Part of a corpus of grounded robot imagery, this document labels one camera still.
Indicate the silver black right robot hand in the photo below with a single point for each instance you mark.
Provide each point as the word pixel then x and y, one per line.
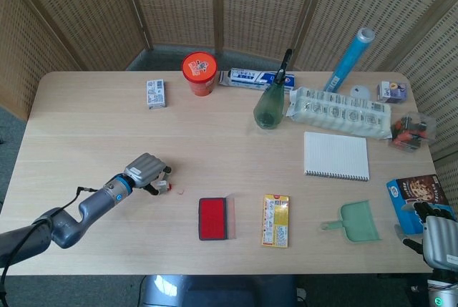
pixel 442 239

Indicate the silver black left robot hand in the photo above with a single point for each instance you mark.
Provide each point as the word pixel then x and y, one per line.
pixel 145 169

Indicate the white and red stamp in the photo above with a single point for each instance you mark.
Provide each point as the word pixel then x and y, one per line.
pixel 164 186

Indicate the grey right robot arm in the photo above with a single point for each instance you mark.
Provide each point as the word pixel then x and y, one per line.
pixel 443 289

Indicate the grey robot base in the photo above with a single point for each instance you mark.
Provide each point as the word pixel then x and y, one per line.
pixel 214 291

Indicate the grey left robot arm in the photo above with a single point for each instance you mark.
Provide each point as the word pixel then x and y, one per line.
pixel 71 224

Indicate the red ink pad clear lid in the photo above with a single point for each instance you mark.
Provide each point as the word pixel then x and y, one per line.
pixel 212 218

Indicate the blue cookie box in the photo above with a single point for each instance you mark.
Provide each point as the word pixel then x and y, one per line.
pixel 411 192

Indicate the small white printed box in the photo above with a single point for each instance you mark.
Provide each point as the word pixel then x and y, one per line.
pixel 156 94

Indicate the green plastic dustpan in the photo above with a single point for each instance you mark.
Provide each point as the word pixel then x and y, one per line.
pixel 358 223

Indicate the clear bag with items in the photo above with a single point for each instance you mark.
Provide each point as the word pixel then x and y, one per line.
pixel 411 131

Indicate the orange instant noodle cup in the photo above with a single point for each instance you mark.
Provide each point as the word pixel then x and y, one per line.
pixel 199 71

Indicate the long white blue carton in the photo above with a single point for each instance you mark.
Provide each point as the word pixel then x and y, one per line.
pixel 243 78

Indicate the white spiral notebook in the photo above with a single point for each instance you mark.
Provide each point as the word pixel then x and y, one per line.
pixel 336 155

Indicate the green spray bottle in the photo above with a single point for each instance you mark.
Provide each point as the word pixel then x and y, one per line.
pixel 268 106

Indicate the yellow flat printed box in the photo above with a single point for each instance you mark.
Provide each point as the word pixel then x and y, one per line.
pixel 275 221

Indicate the small purple white box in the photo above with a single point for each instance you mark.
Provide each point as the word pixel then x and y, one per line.
pixel 391 92

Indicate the clear pack of white cups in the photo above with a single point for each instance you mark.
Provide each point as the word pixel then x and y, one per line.
pixel 340 112

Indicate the white round lid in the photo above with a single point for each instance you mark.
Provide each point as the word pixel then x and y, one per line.
pixel 359 91

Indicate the blue wrap roll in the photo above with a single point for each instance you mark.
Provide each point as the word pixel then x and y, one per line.
pixel 349 60

